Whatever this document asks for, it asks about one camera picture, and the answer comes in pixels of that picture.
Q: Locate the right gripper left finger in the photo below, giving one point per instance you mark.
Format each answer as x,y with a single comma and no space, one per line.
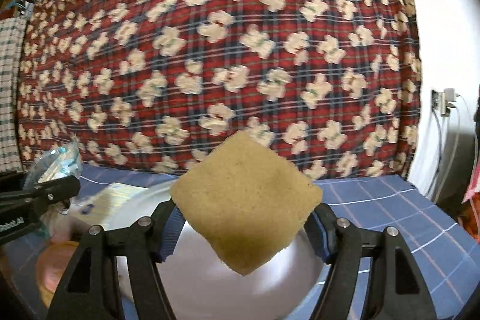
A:
90,285

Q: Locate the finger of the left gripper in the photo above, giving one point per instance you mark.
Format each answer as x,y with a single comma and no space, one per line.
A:
21,211

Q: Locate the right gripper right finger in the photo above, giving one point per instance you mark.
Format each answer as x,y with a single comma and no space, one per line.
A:
396,288

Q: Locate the clear plastic swab bag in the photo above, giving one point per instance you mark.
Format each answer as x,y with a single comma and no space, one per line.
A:
56,163

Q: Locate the tan square sponge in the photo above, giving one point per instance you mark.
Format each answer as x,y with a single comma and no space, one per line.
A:
246,201

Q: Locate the pink gold tin lid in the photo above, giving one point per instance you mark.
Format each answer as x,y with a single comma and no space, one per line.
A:
50,268

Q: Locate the blue plaid tablecloth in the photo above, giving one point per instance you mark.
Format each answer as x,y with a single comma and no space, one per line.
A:
446,254

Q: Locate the white tissue pack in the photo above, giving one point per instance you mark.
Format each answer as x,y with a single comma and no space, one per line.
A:
101,208

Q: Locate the green white checked cloth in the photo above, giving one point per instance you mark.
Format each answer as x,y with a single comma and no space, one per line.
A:
12,36

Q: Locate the red plaid bear blanket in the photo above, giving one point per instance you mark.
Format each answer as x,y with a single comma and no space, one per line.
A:
155,85

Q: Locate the white charger plug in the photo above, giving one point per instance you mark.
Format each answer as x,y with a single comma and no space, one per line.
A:
448,99

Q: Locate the grey appliance by wall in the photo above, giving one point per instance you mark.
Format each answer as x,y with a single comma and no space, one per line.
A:
455,172

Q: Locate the wall power outlet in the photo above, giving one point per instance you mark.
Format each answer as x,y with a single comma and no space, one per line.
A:
436,101

